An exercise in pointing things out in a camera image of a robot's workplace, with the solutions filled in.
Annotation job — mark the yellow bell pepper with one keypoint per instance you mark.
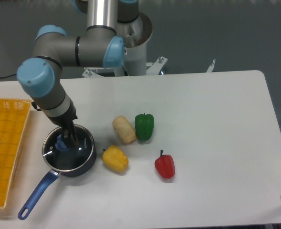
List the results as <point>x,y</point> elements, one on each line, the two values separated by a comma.
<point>114,159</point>

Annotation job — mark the white metal base frame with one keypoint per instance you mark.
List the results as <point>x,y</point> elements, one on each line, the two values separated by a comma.
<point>152,68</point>

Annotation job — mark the red bell pepper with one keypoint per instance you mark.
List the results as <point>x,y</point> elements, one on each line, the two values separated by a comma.
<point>165,166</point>

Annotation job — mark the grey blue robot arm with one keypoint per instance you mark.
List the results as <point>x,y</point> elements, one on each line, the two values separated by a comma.
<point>39,76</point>

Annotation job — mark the dark saucepan blue handle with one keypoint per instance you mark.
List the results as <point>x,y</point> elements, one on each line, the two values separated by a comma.
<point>46,181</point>

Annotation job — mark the glass pot lid blue knob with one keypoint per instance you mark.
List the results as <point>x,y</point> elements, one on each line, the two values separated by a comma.
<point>70,162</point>

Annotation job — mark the yellow plastic basket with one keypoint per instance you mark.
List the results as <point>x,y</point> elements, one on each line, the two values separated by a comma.
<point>14,114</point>

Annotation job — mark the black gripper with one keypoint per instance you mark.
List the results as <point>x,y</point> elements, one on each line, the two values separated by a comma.
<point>63,116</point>

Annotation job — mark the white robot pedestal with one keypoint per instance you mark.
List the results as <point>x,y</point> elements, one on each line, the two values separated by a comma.
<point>136,35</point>

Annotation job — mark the beige bread loaf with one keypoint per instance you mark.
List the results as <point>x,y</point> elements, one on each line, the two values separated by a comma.
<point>124,130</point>

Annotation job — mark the green bell pepper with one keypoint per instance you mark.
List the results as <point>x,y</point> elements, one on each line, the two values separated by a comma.
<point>144,125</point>

